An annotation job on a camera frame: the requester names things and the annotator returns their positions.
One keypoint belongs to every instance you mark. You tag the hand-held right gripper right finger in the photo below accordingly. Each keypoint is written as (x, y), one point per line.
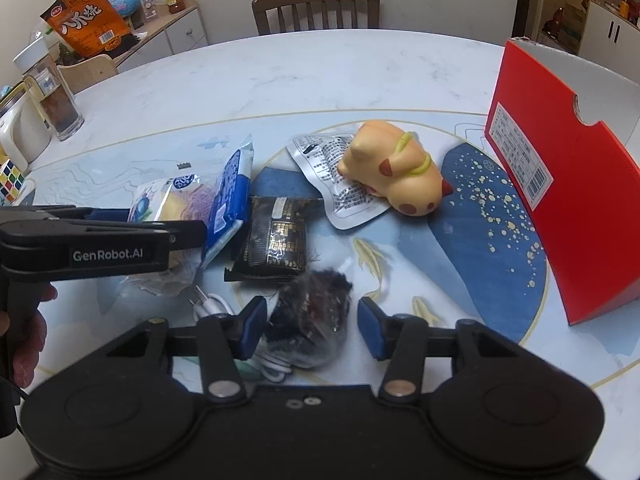
(372, 330)

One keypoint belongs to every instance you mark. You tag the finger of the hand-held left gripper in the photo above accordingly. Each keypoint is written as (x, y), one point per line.
(107, 216)
(187, 236)

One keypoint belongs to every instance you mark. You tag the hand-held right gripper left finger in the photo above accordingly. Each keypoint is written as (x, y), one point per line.
(255, 325)

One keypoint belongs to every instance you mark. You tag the turquoise stick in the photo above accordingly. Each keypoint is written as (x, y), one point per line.
(247, 367)

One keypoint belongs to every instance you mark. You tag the clear bread packet blueberry print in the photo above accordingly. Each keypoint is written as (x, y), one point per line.
(170, 195)

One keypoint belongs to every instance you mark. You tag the black candy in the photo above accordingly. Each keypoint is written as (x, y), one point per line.
(310, 320)

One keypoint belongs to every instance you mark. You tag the blue packet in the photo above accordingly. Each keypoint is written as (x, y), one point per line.
(230, 200)

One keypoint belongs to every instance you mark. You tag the black and gold packet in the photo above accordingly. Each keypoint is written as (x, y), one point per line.
(275, 240)

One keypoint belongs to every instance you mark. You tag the brown snack packet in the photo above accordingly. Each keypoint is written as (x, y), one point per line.
(320, 160)

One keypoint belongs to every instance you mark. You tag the yellow spotted animal toy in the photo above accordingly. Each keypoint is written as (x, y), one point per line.
(400, 175)

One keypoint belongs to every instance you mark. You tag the white cardboard box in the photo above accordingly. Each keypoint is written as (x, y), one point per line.
(590, 210)

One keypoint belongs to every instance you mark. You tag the white marble desktop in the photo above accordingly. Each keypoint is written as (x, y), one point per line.
(300, 75)

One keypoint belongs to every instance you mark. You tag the person's left hand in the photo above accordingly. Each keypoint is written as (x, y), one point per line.
(30, 345)

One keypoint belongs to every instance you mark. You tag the colourful puzzle cube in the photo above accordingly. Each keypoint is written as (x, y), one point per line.
(10, 182)

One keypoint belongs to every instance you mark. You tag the blue printed table mat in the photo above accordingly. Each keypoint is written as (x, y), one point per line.
(450, 270)

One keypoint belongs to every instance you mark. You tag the white plastic pitcher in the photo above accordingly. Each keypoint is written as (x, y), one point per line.
(25, 135)

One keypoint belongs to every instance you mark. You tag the glass bottle white lid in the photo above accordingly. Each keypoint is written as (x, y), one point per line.
(55, 105)

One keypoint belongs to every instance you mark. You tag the light wooden high chair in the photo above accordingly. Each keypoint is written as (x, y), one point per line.
(87, 72)

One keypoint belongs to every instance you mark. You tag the white drawer cabinet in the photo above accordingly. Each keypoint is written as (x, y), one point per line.
(185, 30)

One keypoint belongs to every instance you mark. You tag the orange snack bag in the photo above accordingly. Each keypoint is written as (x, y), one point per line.
(85, 15)

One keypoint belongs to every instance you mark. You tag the blue globe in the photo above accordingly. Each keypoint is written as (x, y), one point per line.
(125, 0)

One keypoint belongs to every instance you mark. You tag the wooden dining chair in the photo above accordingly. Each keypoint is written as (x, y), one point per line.
(315, 7)

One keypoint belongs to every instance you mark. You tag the yellow bottle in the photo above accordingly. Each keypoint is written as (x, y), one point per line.
(623, 7)

